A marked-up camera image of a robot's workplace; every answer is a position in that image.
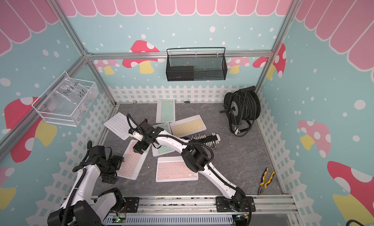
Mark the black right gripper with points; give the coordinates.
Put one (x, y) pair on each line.
(139, 144)

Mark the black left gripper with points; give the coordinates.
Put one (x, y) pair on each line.
(109, 178)

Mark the pink key keyboard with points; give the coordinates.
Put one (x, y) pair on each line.
(174, 169)
(133, 162)

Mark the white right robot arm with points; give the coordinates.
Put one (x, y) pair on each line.
(196, 156)

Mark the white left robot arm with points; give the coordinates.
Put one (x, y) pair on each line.
(76, 210)

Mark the near green key keyboard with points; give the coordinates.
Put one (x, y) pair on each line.
(162, 150)

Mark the green key keyboard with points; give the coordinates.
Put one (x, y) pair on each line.
(165, 112)
(162, 150)

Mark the far green key keyboard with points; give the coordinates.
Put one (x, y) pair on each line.
(165, 112)

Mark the yellow key white keyboard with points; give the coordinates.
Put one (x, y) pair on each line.
(187, 126)

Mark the black box in basket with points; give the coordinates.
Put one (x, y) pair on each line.
(180, 73)

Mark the plastic bag in basket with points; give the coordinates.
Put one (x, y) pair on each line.
(70, 92)

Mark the clear wire wall basket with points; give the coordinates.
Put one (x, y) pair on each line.
(47, 107)

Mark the black wire mesh basket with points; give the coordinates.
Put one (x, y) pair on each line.
(209, 62)

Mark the black cable reel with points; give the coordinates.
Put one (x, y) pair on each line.
(242, 108)

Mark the yellow handled pliers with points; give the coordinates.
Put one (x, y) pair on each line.
(267, 178)

